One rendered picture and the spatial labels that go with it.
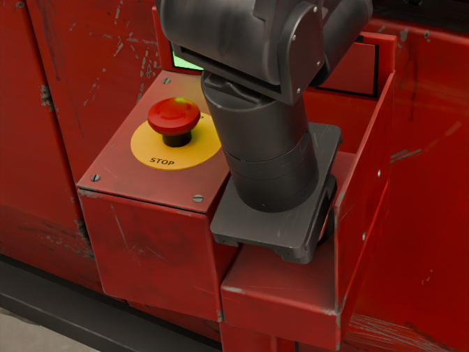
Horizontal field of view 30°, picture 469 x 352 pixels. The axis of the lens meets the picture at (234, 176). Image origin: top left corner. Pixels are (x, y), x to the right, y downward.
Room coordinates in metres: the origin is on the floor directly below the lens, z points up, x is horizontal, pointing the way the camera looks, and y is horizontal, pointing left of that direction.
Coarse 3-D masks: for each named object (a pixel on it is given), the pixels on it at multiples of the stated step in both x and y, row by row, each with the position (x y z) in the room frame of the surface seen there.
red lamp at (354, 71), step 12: (360, 48) 0.55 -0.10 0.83; (372, 48) 0.55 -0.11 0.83; (348, 60) 0.56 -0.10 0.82; (360, 60) 0.55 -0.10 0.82; (372, 60) 0.55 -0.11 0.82; (336, 72) 0.56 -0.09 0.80; (348, 72) 0.56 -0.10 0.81; (360, 72) 0.55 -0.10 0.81; (372, 72) 0.55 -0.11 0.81; (324, 84) 0.57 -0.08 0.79; (336, 84) 0.56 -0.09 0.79; (348, 84) 0.56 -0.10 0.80; (360, 84) 0.55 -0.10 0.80; (372, 84) 0.55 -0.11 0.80
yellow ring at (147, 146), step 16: (144, 128) 0.55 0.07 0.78; (208, 128) 0.54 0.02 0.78; (144, 144) 0.53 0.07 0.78; (160, 144) 0.52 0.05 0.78; (192, 144) 0.52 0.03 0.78; (208, 144) 0.52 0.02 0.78; (144, 160) 0.51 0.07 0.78; (160, 160) 0.51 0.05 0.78; (176, 160) 0.50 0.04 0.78; (192, 160) 0.50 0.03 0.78
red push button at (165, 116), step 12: (156, 108) 0.53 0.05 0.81; (168, 108) 0.53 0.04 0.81; (180, 108) 0.53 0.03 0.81; (192, 108) 0.53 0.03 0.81; (156, 120) 0.52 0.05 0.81; (168, 120) 0.52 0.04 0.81; (180, 120) 0.52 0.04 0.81; (192, 120) 0.52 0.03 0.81; (168, 132) 0.51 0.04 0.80; (180, 132) 0.51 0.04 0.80; (168, 144) 0.52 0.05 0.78; (180, 144) 0.52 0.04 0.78
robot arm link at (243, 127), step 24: (216, 96) 0.42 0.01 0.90; (240, 96) 0.41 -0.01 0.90; (264, 96) 0.41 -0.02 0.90; (216, 120) 0.42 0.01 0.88; (240, 120) 0.40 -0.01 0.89; (264, 120) 0.40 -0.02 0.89; (288, 120) 0.41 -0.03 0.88; (240, 144) 0.41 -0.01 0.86; (264, 144) 0.41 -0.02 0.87; (288, 144) 0.41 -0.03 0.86
